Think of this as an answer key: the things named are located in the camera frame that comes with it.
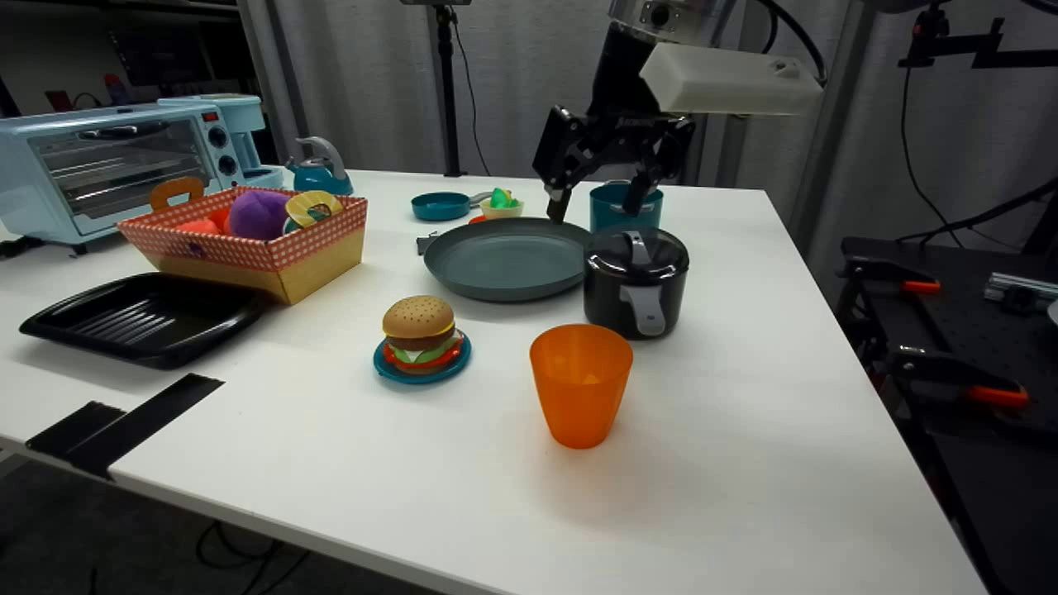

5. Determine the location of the small blue frying pan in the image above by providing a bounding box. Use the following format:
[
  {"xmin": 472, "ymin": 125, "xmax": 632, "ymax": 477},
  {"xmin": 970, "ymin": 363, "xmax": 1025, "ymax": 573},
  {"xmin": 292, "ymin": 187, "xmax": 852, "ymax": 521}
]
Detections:
[{"xmin": 409, "ymin": 193, "xmax": 477, "ymax": 221}]

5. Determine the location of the yellow toy in basket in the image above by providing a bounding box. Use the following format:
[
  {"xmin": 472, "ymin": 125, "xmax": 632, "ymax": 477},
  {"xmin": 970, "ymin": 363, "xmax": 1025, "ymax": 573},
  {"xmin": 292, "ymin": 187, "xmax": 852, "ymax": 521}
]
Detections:
[{"xmin": 286, "ymin": 193, "xmax": 341, "ymax": 227}]

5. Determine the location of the small teal plate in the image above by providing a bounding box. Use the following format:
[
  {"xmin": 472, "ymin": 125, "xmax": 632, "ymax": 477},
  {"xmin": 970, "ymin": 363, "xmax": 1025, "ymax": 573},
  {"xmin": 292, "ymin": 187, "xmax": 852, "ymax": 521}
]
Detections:
[{"xmin": 375, "ymin": 334, "xmax": 472, "ymax": 382}]

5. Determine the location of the light blue toaster oven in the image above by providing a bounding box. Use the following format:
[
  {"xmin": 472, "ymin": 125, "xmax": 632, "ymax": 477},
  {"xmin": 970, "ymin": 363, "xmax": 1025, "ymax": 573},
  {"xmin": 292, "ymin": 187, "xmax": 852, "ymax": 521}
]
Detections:
[{"xmin": 0, "ymin": 92, "xmax": 279, "ymax": 247}]

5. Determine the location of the toy hamburger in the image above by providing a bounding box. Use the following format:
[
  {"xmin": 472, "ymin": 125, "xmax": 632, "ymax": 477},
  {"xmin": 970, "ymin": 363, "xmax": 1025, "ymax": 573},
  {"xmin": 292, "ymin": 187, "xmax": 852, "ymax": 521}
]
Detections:
[{"xmin": 384, "ymin": 295, "xmax": 459, "ymax": 349}]

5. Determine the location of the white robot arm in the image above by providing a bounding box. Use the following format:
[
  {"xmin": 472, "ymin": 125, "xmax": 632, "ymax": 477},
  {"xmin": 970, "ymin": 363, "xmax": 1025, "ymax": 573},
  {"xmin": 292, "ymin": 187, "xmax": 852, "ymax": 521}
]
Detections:
[{"xmin": 534, "ymin": 0, "xmax": 772, "ymax": 221}]

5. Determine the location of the grey curtain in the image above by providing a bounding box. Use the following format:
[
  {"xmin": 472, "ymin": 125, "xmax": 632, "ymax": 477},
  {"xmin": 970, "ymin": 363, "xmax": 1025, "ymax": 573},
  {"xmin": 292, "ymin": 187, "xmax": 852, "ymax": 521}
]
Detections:
[{"xmin": 239, "ymin": 0, "xmax": 871, "ymax": 244}]

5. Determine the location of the black baking tray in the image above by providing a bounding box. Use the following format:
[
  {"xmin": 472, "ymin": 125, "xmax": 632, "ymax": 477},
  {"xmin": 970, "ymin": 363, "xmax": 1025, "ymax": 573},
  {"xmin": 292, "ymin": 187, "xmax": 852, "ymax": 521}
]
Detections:
[{"xmin": 21, "ymin": 275, "xmax": 271, "ymax": 371}]

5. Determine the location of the black pot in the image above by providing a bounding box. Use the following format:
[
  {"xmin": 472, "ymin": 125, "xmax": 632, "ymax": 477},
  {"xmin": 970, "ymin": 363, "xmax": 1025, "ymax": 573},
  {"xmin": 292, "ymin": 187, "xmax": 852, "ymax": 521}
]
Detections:
[{"xmin": 585, "ymin": 265, "xmax": 688, "ymax": 340}]

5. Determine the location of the blue pot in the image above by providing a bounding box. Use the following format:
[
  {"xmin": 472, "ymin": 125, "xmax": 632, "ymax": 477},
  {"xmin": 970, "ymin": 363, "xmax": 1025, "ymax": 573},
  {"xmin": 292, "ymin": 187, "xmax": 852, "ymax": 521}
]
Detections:
[{"xmin": 589, "ymin": 183, "xmax": 664, "ymax": 236}]

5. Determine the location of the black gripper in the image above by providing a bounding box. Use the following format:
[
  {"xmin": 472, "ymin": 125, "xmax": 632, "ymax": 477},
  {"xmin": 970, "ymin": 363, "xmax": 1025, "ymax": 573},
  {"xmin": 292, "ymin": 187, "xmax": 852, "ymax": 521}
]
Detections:
[{"xmin": 534, "ymin": 106, "xmax": 696, "ymax": 221}]

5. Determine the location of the red yellow cardboard basket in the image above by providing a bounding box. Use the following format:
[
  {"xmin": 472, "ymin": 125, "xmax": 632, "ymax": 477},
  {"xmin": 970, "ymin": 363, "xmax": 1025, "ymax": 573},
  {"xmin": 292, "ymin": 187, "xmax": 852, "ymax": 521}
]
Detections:
[{"xmin": 119, "ymin": 175, "xmax": 368, "ymax": 305}]

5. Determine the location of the black tripod pole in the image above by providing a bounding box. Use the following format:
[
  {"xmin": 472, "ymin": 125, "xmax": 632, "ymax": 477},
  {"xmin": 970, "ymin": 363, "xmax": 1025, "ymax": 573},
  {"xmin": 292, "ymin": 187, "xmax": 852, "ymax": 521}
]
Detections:
[{"xmin": 405, "ymin": 0, "xmax": 470, "ymax": 178}]

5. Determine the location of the purple plush toy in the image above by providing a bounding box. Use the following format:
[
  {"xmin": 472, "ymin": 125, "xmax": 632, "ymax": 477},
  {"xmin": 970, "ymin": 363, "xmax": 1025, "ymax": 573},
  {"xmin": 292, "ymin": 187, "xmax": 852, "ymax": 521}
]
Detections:
[{"xmin": 228, "ymin": 187, "xmax": 288, "ymax": 239}]

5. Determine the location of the white camera box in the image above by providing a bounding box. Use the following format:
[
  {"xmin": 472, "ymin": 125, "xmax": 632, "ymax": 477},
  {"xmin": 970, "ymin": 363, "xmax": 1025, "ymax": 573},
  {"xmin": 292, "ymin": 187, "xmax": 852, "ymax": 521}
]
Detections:
[{"xmin": 638, "ymin": 44, "xmax": 825, "ymax": 117}]

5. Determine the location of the orange handled clamp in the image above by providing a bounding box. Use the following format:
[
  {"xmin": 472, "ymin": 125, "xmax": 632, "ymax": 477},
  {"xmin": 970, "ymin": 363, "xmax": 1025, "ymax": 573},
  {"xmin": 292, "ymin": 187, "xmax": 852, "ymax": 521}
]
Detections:
[
  {"xmin": 843, "ymin": 253, "xmax": 944, "ymax": 295},
  {"xmin": 891, "ymin": 342, "xmax": 1032, "ymax": 412}
]

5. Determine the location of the orange plastic cup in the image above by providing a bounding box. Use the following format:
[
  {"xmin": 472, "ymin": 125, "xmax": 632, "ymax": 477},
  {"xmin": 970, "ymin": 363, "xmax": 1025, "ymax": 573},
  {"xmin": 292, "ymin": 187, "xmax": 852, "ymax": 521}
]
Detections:
[{"xmin": 528, "ymin": 325, "xmax": 636, "ymax": 449}]

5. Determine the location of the black tape strip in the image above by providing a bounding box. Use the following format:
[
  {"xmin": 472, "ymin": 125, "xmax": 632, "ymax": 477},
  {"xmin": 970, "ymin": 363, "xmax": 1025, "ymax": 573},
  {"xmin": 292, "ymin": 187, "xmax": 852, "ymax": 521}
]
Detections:
[{"xmin": 27, "ymin": 372, "xmax": 218, "ymax": 477}]

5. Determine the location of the glass pot lid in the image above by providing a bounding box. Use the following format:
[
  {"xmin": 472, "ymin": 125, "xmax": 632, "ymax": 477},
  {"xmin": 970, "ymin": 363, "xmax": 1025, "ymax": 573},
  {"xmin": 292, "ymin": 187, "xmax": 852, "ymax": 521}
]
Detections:
[{"xmin": 585, "ymin": 227, "xmax": 688, "ymax": 281}]

